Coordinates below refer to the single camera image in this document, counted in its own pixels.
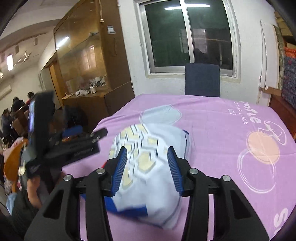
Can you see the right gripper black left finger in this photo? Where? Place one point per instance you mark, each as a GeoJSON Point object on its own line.
{"type": "Point", "coordinates": [59, 217]}

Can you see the blue red white hooded jacket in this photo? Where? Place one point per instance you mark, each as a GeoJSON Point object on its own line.
{"type": "Point", "coordinates": [147, 191]}

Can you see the person's left hand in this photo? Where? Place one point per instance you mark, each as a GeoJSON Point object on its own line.
{"type": "Point", "coordinates": [32, 186]}

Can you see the orange wooden chair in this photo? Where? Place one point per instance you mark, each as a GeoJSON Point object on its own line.
{"type": "Point", "coordinates": [11, 165]}

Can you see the wooden glass display cabinet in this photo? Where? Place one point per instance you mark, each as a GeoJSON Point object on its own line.
{"type": "Point", "coordinates": [89, 68]}

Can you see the pink printed bed sheet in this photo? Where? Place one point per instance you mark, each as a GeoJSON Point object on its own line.
{"type": "Point", "coordinates": [247, 142]}

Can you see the brown wooden side cabinet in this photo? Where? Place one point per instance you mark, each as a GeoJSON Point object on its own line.
{"type": "Point", "coordinates": [286, 113]}

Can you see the dark blue chair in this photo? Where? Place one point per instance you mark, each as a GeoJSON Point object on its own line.
{"type": "Point", "coordinates": [202, 80]}

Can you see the aluminium sliding window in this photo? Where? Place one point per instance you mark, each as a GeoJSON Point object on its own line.
{"type": "Point", "coordinates": [176, 33]}

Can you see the stacked patterned boxes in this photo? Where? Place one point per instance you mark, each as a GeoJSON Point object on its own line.
{"type": "Point", "coordinates": [289, 81]}

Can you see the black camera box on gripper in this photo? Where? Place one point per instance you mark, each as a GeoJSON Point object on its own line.
{"type": "Point", "coordinates": [41, 110]}

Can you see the white board against wall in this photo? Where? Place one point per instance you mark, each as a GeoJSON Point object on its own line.
{"type": "Point", "coordinates": [270, 63]}

